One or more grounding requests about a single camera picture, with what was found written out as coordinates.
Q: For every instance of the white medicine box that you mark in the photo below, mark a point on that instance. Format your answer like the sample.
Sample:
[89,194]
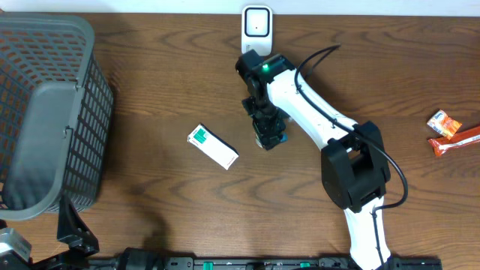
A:
[213,147]

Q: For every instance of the grey plastic mesh basket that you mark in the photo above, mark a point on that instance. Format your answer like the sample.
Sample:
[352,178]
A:
[56,109]

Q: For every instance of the green lid jar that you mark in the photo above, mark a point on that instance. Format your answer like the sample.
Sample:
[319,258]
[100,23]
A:
[258,142]

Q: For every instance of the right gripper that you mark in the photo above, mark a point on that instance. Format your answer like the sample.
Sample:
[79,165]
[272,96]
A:
[263,127]

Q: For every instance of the orange tissue packet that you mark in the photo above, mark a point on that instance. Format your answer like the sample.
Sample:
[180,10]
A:
[444,124]

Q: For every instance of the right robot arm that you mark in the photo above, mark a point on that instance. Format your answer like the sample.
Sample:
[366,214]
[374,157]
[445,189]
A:
[354,171]

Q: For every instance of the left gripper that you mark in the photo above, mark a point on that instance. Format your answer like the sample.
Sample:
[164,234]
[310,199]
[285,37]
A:
[80,244]

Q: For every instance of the red chocolate bar wrapper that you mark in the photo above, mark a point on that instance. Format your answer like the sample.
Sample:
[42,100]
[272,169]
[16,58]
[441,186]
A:
[465,138]

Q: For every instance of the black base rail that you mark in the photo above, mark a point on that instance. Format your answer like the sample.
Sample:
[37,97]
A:
[135,258]

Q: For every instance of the white barcode scanner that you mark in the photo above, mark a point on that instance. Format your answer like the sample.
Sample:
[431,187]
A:
[257,29]

